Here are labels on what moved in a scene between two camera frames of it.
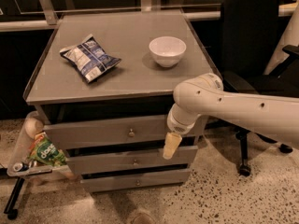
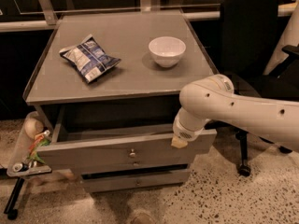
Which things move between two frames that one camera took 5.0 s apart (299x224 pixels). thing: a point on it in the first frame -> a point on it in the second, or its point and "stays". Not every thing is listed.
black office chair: (249, 45) stays
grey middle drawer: (149, 159) stays
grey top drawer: (116, 132) -> (131, 147)
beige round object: (33, 126) stays
